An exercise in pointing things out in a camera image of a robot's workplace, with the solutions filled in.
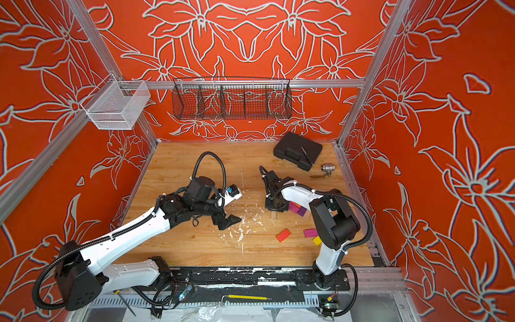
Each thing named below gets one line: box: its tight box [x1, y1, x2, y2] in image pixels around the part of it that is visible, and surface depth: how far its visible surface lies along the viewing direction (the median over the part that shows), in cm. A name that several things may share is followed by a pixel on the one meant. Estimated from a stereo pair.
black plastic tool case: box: [273, 131, 323, 172], surface depth 109 cm
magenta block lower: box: [303, 228, 319, 238], surface depth 86 cm
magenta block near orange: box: [289, 201, 301, 214], surface depth 92 cm
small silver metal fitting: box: [320, 163, 336, 177], surface depth 105 cm
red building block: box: [275, 228, 292, 243], surface depth 85 cm
